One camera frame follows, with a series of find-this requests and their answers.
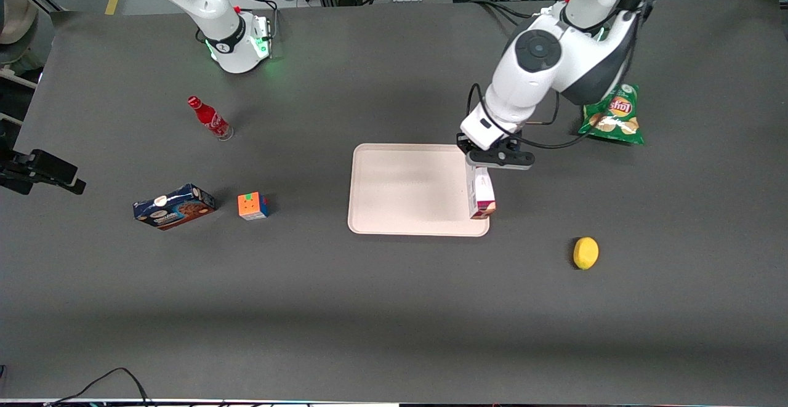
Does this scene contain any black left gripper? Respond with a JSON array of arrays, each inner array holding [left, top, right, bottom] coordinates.
[[457, 133, 536, 171]]

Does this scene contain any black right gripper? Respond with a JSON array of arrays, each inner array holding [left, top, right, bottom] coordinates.
[[0, 149, 87, 196]]

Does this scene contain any red plaid cookie box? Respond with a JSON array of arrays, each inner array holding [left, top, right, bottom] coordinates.
[[466, 165, 497, 220]]

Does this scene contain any beige plastic tray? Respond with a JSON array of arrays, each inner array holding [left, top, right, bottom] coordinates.
[[347, 143, 491, 237]]

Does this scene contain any blue cookie box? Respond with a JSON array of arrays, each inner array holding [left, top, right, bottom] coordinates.
[[133, 183, 217, 231]]

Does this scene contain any green chips bag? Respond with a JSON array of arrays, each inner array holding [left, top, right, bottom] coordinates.
[[577, 84, 645, 145]]

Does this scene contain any yellow lemon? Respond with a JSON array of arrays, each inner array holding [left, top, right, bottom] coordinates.
[[573, 237, 600, 270]]

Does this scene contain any red cola bottle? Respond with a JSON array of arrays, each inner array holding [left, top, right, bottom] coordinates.
[[187, 95, 235, 142]]

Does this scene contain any colourful puzzle cube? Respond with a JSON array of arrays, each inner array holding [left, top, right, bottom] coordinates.
[[238, 192, 270, 221]]

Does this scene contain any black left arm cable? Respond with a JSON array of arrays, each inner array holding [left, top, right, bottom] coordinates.
[[467, 83, 593, 150]]

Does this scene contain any black cables to left base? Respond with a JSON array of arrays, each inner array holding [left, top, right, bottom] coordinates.
[[471, 0, 536, 29]]

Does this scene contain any black cable at table edge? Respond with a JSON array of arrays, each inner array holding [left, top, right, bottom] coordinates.
[[44, 368, 152, 407]]

